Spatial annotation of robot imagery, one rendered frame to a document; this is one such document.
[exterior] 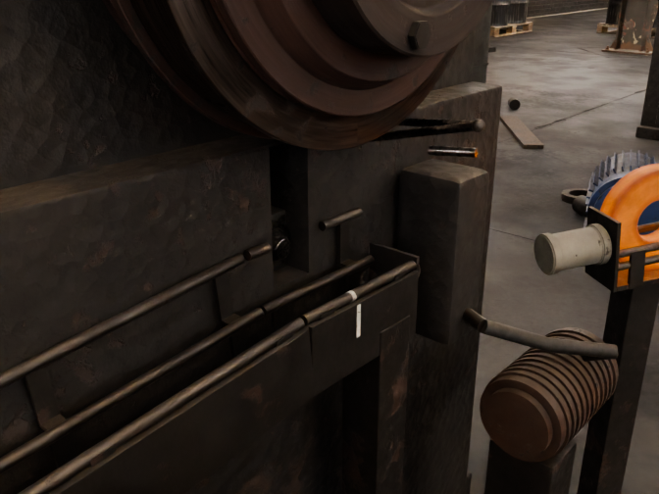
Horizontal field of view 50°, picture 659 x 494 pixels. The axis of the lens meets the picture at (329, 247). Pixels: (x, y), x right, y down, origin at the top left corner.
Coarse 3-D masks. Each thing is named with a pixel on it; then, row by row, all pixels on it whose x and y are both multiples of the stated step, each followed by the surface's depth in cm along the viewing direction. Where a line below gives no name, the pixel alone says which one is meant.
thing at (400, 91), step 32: (224, 0) 52; (256, 0) 54; (288, 0) 54; (256, 32) 55; (288, 32) 56; (320, 32) 58; (256, 64) 57; (288, 64) 59; (320, 64) 60; (352, 64) 62; (384, 64) 65; (416, 64) 69; (288, 96) 61; (320, 96) 63; (352, 96) 66; (384, 96) 70
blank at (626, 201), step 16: (624, 176) 101; (640, 176) 99; (656, 176) 99; (624, 192) 99; (640, 192) 99; (656, 192) 100; (608, 208) 101; (624, 208) 100; (640, 208) 100; (624, 224) 101; (624, 240) 102; (640, 240) 102; (656, 240) 103
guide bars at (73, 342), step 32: (320, 224) 85; (256, 256) 77; (192, 288) 71; (224, 288) 75; (320, 288) 83; (352, 288) 89; (128, 320) 66; (224, 320) 76; (256, 320) 76; (64, 352) 61; (192, 352) 70; (0, 384) 58; (32, 384) 60; (128, 384) 66; (96, 416) 63; (32, 448) 59; (64, 448) 62
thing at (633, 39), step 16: (624, 0) 839; (640, 0) 834; (656, 0) 832; (624, 16) 850; (640, 16) 839; (624, 32) 857; (640, 32) 844; (608, 48) 860; (624, 48) 862; (640, 48) 838
